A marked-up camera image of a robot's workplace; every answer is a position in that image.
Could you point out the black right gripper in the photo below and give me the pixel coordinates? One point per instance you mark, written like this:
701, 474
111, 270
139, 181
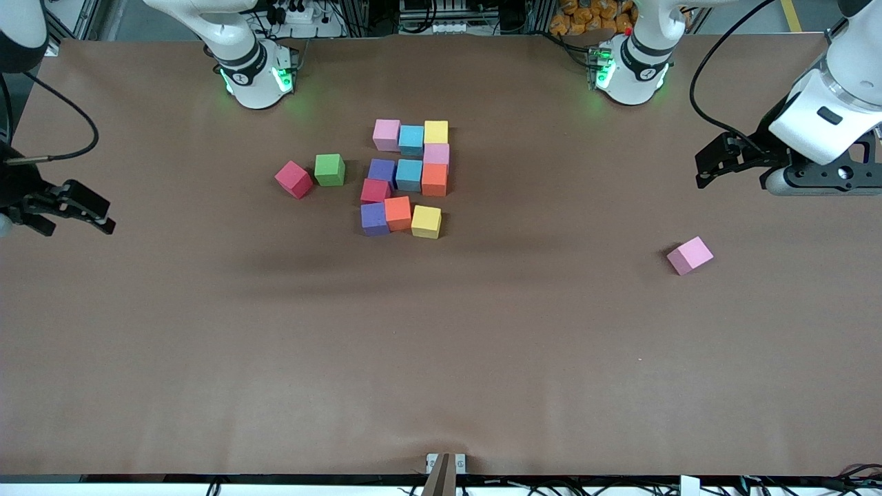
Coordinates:
19, 184

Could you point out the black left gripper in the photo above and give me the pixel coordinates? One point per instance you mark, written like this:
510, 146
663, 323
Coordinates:
770, 140

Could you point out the pink foam cube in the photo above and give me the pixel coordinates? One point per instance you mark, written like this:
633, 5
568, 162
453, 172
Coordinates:
386, 135
437, 153
689, 255

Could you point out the yellow foam cube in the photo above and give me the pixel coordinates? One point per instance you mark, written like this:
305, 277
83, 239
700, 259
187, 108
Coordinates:
435, 131
426, 221

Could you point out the orange foam cube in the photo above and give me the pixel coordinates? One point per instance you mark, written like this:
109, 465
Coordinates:
397, 213
434, 181

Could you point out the purple foam cube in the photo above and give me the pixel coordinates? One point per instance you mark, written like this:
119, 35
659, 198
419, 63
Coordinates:
381, 169
374, 219

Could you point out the red foam cube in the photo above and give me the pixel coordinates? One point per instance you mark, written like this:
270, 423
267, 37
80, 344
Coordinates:
374, 191
294, 180

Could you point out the cyan foam cube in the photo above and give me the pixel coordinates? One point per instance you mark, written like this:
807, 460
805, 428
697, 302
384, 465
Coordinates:
411, 139
408, 175

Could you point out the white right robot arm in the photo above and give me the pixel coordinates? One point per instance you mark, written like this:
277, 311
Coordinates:
251, 79

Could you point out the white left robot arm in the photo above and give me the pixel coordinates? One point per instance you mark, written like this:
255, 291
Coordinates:
827, 117

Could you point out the orange packets pile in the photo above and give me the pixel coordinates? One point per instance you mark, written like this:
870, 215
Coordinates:
586, 17

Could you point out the green foam cube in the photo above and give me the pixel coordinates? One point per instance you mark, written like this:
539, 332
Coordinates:
329, 170

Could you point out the white power strip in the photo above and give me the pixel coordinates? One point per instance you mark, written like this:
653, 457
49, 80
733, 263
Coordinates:
306, 27

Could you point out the white electrical box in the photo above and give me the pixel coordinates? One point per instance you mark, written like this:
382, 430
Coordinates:
448, 27

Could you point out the brown table cover sheet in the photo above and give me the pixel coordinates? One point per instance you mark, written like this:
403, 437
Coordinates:
441, 386

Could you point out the aluminium frame profile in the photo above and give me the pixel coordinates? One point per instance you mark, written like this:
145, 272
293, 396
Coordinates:
69, 24
842, 27

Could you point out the silver bracket with brown post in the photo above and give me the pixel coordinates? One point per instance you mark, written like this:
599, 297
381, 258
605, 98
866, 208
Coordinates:
444, 475

